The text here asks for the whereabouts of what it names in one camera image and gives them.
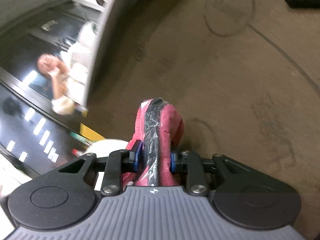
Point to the grey desk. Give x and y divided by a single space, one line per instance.
112 30

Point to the yellow plastic case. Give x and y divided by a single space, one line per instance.
90 131

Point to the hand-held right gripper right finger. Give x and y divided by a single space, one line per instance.
173 162

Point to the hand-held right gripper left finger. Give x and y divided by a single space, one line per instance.
136 155

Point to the pink cleaning cloth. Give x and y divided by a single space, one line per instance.
170 122

